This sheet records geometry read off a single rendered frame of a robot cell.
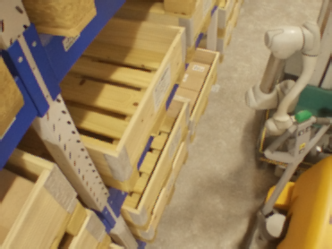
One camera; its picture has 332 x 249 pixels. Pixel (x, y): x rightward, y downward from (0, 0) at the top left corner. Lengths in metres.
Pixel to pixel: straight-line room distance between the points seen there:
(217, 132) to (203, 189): 0.61
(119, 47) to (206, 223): 1.55
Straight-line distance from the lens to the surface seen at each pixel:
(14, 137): 0.76
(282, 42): 1.67
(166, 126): 2.16
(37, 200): 0.81
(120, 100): 1.60
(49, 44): 0.79
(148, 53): 1.82
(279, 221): 2.27
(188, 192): 2.75
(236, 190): 2.78
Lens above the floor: 2.51
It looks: 54 degrees down
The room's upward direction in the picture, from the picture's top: 6 degrees counter-clockwise
